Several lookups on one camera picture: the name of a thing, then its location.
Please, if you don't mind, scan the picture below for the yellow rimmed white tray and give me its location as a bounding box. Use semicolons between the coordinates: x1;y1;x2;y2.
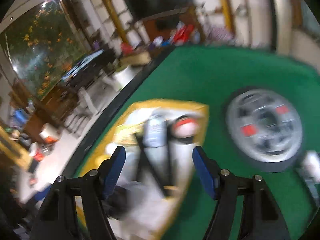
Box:
78;99;209;239

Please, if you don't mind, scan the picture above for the black side table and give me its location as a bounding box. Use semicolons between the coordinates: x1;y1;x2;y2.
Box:
60;49;116;92

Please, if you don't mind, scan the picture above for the red plastic bag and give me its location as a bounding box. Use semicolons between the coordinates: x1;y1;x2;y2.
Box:
173;24;195;44

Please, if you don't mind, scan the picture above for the small white bottle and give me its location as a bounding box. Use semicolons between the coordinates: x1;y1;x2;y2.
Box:
143;114;167;148

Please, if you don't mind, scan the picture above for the black marker pen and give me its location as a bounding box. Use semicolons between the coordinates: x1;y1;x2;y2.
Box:
134;133;173;197

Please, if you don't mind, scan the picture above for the flower wall mural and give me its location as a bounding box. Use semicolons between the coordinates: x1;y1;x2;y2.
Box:
1;1;86;100

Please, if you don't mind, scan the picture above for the black plastic fan part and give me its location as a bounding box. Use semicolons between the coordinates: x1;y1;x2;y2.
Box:
103;184;140;220

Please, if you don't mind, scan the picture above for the white standing air conditioner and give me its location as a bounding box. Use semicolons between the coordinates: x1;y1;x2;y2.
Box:
269;0;292;55

